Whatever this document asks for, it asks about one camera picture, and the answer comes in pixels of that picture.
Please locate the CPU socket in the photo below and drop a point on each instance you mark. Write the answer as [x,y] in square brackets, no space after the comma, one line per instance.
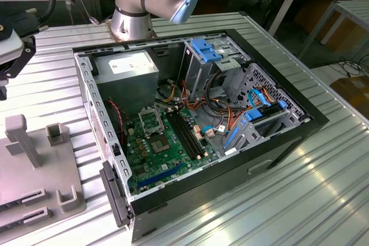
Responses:
[161,143]

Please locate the black RAM slot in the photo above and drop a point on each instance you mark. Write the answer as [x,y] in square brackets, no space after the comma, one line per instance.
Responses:
[188,135]
[180,136]

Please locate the grey optical drive cage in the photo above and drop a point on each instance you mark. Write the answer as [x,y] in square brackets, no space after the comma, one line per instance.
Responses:
[196,76]

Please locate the blue drive latch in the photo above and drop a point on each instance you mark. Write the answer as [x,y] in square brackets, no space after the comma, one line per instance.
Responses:
[212,56]
[200,45]

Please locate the green motherboard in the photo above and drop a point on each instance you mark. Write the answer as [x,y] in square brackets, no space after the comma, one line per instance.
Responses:
[161,162]

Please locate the grey power supply unit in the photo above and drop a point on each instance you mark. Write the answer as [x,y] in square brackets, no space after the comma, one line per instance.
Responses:
[127,90]

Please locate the hard disk in blue carrier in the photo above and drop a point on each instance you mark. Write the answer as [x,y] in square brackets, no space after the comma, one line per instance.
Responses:
[253,115]

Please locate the black case fan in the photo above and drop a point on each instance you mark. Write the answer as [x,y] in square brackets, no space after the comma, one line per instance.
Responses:
[116,125]

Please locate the blue expansion slot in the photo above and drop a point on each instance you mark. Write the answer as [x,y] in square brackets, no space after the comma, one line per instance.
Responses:
[160,175]

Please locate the grey perforated disk bay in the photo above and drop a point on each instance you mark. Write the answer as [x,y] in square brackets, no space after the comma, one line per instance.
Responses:
[259,76]

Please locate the black PC case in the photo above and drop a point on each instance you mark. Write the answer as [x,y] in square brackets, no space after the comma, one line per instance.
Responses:
[201,197]

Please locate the black card retainer latch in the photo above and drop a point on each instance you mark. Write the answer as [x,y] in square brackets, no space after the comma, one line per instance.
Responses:
[115,197]

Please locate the stacked cardboard boxes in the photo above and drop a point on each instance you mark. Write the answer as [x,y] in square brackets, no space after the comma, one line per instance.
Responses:
[310,12]

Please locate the grey parts rack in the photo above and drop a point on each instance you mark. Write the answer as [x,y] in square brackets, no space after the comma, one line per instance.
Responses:
[34,182]

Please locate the brown cardboard box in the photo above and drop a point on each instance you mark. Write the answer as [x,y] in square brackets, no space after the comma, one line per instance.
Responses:
[354,93]

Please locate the grey disk bay blue rail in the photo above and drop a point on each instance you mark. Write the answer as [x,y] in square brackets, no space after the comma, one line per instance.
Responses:
[245,138]

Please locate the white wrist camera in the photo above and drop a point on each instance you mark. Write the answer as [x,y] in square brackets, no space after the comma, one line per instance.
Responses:
[10,44]

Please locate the grey metal shelf frame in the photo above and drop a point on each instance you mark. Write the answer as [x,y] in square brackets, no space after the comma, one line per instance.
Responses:
[354,8]

